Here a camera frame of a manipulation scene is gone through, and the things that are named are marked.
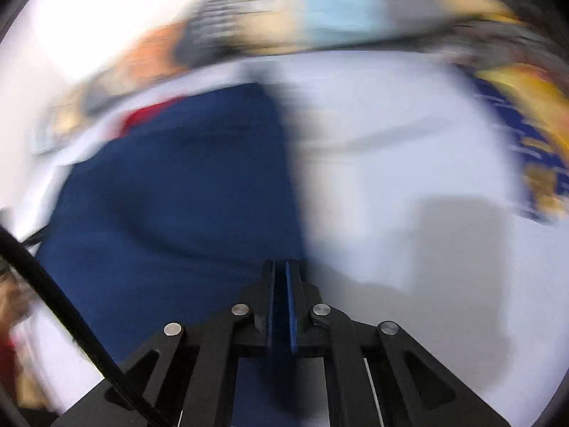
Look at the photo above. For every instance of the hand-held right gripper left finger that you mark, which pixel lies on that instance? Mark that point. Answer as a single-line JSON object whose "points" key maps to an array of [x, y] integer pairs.
{"points": [[268, 284]]}

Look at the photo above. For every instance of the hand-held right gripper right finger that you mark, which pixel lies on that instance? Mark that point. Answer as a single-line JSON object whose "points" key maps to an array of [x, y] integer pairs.
{"points": [[291, 311]]}

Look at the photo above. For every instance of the navy blue work jacket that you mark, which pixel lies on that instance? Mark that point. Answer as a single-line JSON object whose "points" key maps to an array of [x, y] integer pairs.
{"points": [[178, 209]]}

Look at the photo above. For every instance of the light blue cloud-print bed sheet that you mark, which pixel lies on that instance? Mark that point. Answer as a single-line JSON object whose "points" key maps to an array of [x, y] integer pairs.
{"points": [[400, 142]]}

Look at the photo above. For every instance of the rolled patchwork quilt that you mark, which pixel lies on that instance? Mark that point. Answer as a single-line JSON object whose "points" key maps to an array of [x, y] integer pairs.
{"points": [[338, 9]]}

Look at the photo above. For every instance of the yellow and blue patterned cloth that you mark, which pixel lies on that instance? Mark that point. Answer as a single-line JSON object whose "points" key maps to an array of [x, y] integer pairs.
{"points": [[533, 142]]}

